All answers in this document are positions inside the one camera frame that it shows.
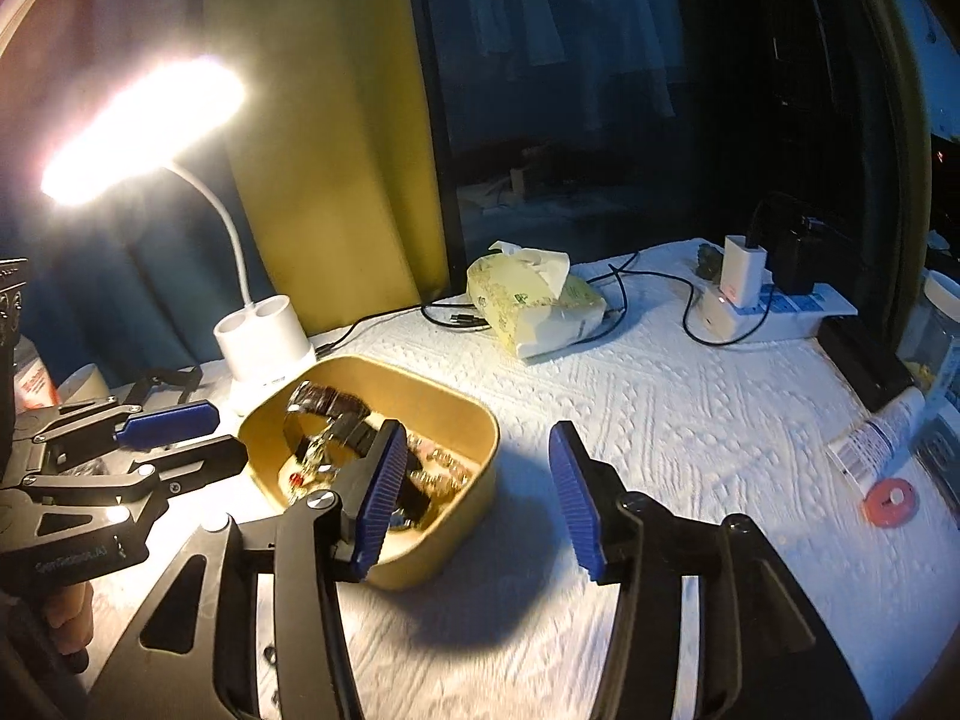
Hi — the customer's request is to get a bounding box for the white cream tube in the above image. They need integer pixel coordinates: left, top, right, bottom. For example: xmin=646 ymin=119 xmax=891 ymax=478
xmin=826 ymin=386 xmax=928 ymax=490

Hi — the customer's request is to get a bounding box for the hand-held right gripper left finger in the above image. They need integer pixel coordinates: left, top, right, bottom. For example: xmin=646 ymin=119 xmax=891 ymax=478
xmin=86 ymin=418 xmax=410 ymax=720

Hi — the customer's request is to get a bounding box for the dark glass window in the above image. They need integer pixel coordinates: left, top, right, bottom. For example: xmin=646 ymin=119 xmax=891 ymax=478
xmin=403 ymin=0 xmax=901 ymax=297

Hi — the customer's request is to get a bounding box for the yellow curtain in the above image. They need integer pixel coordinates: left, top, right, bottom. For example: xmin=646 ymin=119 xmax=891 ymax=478
xmin=201 ymin=0 xmax=452 ymax=317

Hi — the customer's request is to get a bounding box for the yellow tissue pack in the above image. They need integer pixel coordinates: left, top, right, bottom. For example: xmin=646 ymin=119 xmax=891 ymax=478
xmin=466 ymin=240 xmax=608 ymax=359

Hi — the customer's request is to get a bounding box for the white desk lamp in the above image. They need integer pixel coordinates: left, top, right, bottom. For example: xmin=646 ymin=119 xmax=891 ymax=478
xmin=37 ymin=56 xmax=320 ymax=417

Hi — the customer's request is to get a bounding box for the yellow jewelry tray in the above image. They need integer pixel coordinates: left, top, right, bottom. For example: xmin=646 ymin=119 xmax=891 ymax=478
xmin=238 ymin=355 xmax=502 ymax=592

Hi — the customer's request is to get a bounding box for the red round disc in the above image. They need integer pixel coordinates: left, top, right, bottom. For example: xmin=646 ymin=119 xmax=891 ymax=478
xmin=861 ymin=478 xmax=920 ymax=531

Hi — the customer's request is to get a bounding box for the white embossed table cover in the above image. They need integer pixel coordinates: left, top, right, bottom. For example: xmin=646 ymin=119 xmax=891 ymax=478
xmin=97 ymin=236 xmax=960 ymax=720

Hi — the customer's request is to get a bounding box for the person's left hand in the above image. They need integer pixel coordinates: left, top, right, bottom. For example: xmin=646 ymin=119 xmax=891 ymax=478
xmin=43 ymin=581 xmax=95 ymax=657

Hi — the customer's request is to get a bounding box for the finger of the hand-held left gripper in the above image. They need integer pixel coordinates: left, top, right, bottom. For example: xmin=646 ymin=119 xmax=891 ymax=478
xmin=15 ymin=399 xmax=221 ymax=467
xmin=19 ymin=433 xmax=250 ymax=522

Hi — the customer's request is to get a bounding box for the clear jar with white lid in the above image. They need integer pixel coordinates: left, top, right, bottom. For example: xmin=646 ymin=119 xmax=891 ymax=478
xmin=898 ymin=270 xmax=960 ymax=395

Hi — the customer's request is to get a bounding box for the blue curtain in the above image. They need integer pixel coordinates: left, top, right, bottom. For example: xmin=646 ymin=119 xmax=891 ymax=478
xmin=0 ymin=0 xmax=252 ymax=398

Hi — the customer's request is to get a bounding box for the black flat box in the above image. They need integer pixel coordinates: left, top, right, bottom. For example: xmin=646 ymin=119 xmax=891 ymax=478
xmin=816 ymin=313 xmax=917 ymax=412

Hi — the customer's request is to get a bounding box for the white charger plug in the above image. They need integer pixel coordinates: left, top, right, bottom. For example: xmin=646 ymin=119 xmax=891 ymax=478
xmin=721 ymin=235 xmax=770 ymax=310

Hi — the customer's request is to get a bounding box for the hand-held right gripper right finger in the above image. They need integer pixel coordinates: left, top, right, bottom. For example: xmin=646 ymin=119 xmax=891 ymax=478
xmin=547 ymin=420 xmax=875 ymax=720

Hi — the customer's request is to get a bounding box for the white cup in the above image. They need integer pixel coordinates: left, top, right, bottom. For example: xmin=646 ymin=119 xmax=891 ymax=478
xmin=56 ymin=363 xmax=115 ymax=407

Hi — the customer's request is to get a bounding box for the silver chain with red bead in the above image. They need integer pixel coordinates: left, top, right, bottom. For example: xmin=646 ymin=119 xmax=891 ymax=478
xmin=285 ymin=426 xmax=347 ymax=505

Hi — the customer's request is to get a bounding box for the white power strip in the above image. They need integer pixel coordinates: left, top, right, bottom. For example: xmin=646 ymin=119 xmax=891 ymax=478
xmin=699 ymin=281 xmax=858 ymax=347

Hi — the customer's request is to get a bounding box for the red label bottle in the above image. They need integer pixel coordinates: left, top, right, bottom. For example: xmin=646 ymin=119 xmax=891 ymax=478
xmin=13 ymin=336 xmax=61 ymax=412

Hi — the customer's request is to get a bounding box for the black power adapter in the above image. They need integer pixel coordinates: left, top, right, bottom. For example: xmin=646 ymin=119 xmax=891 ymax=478
xmin=748 ymin=191 xmax=827 ymax=298

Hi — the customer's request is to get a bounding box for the black lamp cable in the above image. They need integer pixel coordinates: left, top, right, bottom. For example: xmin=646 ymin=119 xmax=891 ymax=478
xmin=313 ymin=311 xmax=425 ymax=358

